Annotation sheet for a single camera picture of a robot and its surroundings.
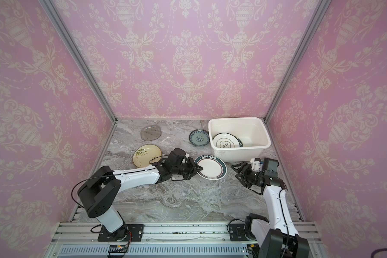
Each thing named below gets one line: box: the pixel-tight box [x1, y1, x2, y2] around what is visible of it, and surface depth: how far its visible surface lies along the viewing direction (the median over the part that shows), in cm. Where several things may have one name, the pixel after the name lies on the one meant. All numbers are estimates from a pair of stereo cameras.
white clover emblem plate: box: [212, 132, 241, 148], surface depth 105 cm
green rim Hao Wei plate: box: [230, 133, 244, 148], surface depth 105 cm
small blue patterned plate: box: [188, 129, 211, 147], surface depth 112 cm
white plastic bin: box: [208, 117, 271, 163], surface depth 101 cm
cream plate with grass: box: [132, 144, 163, 168], surface depth 102 cm
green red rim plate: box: [194, 154, 228, 181], surface depth 89 cm
